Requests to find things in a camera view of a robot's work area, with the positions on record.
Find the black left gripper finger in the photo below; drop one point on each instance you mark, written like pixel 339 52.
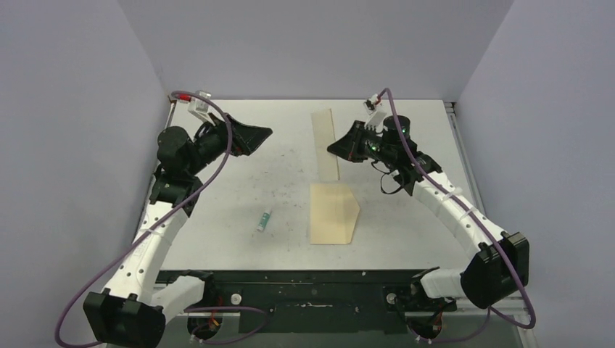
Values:
pixel 225 123
pixel 248 138

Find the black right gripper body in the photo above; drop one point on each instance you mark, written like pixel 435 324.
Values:
pixel 371 147

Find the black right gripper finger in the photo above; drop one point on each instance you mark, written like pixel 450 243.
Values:
pixel 358 129
pixel 344 148

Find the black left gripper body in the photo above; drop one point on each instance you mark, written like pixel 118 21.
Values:
pixel 211 145

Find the tan letter paper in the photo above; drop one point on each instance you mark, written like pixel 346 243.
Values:
pixel 323 134

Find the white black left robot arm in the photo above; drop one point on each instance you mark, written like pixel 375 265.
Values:
pixel 129 312

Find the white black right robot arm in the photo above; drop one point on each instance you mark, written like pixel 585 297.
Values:
pixel 498 261

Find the cream paper envelope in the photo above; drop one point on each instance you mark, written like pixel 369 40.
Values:
pixel 333 214

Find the green white glue stick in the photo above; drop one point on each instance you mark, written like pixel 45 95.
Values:
pixel 265 217

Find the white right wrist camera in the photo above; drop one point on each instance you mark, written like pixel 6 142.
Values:
pixel 375 112

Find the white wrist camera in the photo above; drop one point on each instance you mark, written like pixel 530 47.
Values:
pixel 375 112
pixel 196 107

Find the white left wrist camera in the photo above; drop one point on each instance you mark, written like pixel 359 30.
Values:
pixel 196 107

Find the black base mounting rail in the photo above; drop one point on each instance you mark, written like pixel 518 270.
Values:
pixel 240 303

